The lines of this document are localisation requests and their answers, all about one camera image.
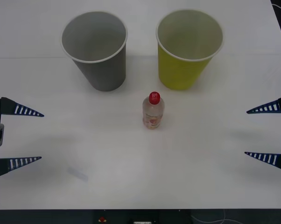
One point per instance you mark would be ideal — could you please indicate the clear bottle with red cap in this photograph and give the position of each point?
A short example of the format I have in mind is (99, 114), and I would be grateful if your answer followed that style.
(152, 114)

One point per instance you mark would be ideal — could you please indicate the yellow-green plastic bin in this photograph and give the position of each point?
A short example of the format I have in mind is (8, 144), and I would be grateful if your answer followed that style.
(177, 72)

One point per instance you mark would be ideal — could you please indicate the grey plastic bin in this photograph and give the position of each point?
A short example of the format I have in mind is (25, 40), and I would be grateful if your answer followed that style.
(103, 70)

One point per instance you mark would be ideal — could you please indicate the red button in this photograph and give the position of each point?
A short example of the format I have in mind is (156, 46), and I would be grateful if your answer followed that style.
(102, 219)

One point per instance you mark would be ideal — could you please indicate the black robot torso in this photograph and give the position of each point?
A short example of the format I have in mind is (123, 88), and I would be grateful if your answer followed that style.
(121, 217)

